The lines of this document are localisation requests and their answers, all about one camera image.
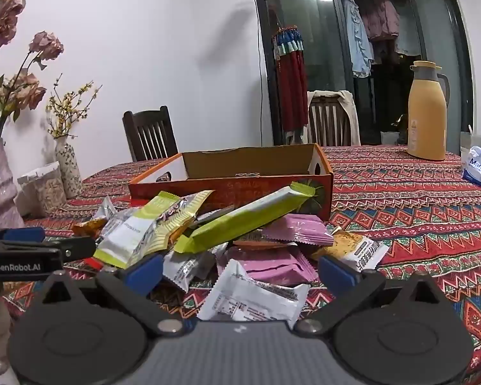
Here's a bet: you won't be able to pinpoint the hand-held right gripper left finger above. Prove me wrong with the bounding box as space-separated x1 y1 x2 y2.
40 253 187 338

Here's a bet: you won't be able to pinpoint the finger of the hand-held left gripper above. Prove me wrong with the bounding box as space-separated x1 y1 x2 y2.
44 236 97 261
0 227 46 244

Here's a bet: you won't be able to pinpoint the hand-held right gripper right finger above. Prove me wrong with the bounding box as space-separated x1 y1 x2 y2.
296 254 439 338

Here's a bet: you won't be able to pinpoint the orange snack packet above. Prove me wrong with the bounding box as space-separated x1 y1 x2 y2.
232 237 295 251
71 217 107 238

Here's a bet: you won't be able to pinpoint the brown cracker packet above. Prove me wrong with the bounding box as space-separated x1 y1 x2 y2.
310 228 390 275

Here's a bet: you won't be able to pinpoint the white green snack packet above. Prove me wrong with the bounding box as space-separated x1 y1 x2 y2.
93 192 173 269

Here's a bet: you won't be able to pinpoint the silver snack packet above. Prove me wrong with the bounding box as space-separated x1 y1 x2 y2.
94 196 119 225
162 246 219 293

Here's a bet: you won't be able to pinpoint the pink snack packet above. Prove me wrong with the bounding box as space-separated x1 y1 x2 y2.
262 214 335 246
217 246 319 287

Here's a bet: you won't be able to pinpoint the long green snack packet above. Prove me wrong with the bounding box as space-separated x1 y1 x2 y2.
173 182 323 254

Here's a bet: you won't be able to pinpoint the orange cardboard box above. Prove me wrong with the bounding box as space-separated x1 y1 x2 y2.
128 143 334 221

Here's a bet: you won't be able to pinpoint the large pink vase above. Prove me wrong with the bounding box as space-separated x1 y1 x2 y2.
0 137 26 229

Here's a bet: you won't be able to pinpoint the speckled ceramic vase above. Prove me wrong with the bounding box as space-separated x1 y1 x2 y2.
54 135 84 200

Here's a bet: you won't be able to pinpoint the yellow flower sprigs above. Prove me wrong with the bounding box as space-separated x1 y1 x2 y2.
46 74 103 139

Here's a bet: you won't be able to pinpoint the dark wooden chair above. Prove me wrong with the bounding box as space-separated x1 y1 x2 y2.
122 105 180 162

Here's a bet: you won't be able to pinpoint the brown slatted wooden chair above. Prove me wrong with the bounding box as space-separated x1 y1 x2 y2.
307 90 362 147

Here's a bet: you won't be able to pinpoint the yellow thermos jug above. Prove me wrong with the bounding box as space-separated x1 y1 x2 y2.
407 60 451 162

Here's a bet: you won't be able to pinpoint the clear glass cup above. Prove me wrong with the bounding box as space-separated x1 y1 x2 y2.
460 125 481 157

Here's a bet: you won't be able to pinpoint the red hanging firecracker decoration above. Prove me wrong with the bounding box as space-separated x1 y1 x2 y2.
272 24 309 133

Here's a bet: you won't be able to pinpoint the dark framed glass door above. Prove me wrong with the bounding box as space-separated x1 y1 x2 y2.
250 0 477 149

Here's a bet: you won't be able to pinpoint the dried pink flowers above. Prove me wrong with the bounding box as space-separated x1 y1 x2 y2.
0 0 65 143

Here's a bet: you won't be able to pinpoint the light blue hanging garment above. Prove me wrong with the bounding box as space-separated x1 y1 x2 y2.
342 0 375 79

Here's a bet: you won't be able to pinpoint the white hanging garment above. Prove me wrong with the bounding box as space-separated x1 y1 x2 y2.
393 4 423 57

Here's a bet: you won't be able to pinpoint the pink hanging garment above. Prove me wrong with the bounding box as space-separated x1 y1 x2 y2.
361 0 401 41

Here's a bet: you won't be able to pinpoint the black cable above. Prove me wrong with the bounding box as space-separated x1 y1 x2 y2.
258 0 271 147

